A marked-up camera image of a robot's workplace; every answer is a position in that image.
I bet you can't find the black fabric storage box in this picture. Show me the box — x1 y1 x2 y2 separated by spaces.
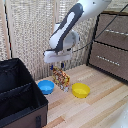
0 57 50 128

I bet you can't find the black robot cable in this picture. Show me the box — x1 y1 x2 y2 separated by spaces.
72 3 128 53

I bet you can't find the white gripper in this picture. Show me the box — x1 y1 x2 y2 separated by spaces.
43 49 73 71

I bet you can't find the yellow plastic bowl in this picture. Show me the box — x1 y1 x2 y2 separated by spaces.
71 82 91 99

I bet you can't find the colourful granola bar packet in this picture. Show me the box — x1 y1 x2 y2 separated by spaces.
52 66 71 93

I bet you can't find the brown drawer cabinet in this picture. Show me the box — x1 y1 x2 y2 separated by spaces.
86 10 128 83

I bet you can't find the beige woven folding screen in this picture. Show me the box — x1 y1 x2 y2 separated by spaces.
0 0 128 82

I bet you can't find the blue plastic bowl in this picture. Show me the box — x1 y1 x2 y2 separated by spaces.
37 79 56 96

